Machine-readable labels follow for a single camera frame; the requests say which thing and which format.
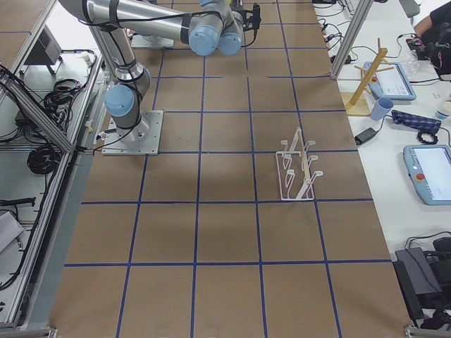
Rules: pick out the black power adapter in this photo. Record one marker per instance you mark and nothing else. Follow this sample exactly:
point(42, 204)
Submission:
point(365, 136)

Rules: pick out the teach pendant near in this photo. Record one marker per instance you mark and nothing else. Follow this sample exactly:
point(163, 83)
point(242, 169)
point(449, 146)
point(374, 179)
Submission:
point(428, 167)

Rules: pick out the wooden mug tree stand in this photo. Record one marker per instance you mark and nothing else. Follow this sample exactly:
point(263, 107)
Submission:
point(353, 103)

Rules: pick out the blue plaid folded cloth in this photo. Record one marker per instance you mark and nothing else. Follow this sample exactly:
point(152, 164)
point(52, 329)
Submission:
point(417, 122)

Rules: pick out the teach pendant far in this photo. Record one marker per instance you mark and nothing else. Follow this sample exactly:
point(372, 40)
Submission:
point(390, 81)

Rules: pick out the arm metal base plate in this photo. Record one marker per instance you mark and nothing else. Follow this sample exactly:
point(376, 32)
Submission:
point(144, 139)
point(151, 42)

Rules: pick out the blue cup on desk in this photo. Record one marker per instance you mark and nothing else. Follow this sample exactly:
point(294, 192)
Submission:
point(381, 108)

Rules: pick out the teach pendant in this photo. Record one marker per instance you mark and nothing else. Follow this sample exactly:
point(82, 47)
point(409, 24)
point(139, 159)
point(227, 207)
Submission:
point(428, 167)
point(390, 81)

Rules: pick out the aluminium frame post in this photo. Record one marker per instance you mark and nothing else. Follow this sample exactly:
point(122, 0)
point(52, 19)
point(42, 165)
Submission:
point(356, 23)

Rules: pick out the white wire cup rack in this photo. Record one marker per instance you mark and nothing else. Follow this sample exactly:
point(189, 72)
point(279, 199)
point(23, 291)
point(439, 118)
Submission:
point(295, 176)

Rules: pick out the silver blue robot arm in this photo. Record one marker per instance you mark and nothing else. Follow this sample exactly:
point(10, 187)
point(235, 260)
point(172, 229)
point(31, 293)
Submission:
point(216, 26)

